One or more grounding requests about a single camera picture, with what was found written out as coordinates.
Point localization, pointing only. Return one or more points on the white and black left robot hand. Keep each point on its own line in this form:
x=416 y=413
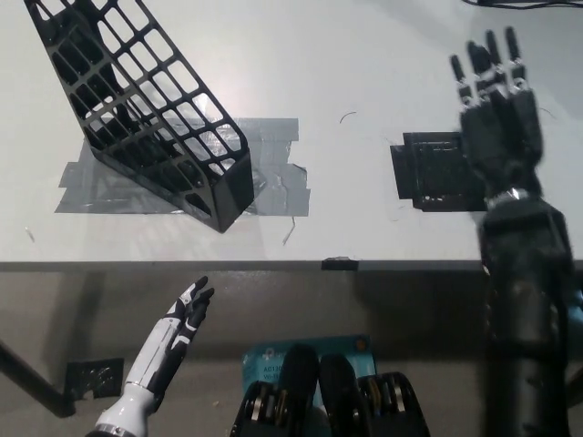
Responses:
x=168 y=341

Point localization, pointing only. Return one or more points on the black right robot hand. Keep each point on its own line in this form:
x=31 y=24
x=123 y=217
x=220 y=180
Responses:
x=505 y=132

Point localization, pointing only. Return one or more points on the black floor tape patch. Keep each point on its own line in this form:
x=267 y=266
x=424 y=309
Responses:
x=93 y=378

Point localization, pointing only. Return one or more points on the black tape square patch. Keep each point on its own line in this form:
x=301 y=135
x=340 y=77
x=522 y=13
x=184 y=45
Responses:
x=432 y=173

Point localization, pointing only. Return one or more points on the black table leg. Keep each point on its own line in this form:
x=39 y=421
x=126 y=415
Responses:
x=36 y=382

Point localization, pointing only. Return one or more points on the black lattice file holder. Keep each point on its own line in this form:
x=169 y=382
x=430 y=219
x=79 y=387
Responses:
x=232 y=191

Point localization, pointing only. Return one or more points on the small black tape strip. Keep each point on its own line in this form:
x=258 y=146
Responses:
x=339 y=263

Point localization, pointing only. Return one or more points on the grey duct tape patch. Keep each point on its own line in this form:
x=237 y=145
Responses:
x=282 y=196

